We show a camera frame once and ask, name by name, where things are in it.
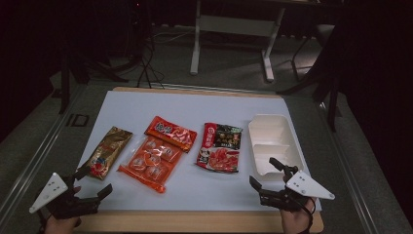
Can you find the white divided food container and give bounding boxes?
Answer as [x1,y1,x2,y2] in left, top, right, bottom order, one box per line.
[247,113,306,182]

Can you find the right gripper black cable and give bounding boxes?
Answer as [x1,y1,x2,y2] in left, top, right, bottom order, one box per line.
[300,196,318,234]

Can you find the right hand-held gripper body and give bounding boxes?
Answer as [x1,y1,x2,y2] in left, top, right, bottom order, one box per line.
[257,165,336,213]

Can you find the person's left hand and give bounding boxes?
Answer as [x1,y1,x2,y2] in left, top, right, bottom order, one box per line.
[43,215,83,234]

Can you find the white table mat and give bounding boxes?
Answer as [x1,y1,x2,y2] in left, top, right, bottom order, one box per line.
[75,90,322,213]

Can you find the red and black snack packet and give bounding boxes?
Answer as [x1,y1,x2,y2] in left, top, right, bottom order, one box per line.
[195,122,244,175]

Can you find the black floor cables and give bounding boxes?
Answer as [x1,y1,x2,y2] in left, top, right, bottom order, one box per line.
[135,30,166,90]

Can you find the black floor bracket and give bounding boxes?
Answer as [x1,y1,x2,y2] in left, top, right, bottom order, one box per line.
[65,112,91,129]

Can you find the black metal stand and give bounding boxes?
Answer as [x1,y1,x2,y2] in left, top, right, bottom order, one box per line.
[57,48,131,115]

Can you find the person's right hand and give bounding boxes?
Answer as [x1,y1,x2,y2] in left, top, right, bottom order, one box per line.
[280,198,318,234]

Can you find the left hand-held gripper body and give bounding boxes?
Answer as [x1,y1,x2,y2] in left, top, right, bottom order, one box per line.
[28,172,102,220]

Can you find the orange snack bag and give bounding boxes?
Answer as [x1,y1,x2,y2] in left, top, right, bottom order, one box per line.
[116,115,199,194]

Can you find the white floor cable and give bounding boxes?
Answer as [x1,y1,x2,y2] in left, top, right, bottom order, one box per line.
[151,29,196,46]

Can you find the wooden table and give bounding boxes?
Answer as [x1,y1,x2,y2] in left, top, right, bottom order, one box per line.
[73,86,325,234]

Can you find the gold snack packet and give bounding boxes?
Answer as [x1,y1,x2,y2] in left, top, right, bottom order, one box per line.
[77,126,134,181]

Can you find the white metal desk frame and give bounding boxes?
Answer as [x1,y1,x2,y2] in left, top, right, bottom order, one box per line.
[189,0,286,83]

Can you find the chair with thin metal legs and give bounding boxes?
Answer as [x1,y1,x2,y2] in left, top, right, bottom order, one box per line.
[290,22,337,82]

